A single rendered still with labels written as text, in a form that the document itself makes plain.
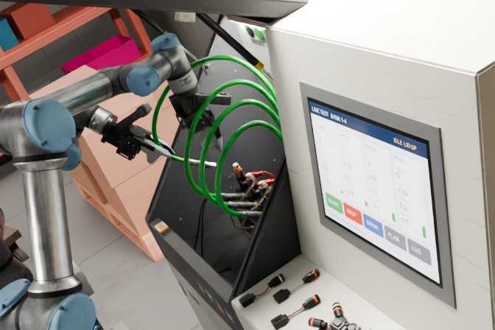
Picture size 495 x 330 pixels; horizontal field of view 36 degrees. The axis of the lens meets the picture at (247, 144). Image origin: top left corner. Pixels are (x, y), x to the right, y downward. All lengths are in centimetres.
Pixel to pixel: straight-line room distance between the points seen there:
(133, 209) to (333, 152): 260
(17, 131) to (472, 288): 96
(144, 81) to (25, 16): 463
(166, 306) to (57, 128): 228
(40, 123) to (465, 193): 87
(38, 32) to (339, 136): 516
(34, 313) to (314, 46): 82
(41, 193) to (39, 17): 493
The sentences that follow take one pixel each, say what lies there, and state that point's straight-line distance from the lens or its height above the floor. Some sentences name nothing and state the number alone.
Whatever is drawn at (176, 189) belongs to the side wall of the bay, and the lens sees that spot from 251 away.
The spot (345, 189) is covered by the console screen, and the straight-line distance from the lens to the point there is 164.
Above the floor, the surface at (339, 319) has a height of 102.
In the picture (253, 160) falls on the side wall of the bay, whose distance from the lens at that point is 259.
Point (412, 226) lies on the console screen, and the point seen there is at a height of 124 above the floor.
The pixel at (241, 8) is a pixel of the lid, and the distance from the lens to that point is 172.
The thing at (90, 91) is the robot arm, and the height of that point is 152.
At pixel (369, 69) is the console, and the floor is 151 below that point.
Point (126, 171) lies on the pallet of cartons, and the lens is 405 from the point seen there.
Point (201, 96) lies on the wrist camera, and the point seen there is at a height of 135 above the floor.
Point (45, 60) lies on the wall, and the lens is 894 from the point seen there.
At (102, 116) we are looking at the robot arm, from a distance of 228.
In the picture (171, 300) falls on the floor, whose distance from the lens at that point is 389.
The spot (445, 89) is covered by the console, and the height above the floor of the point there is 151.
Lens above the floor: 206
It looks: 24 degrees down
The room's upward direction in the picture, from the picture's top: 24 degrees counter-clockwise
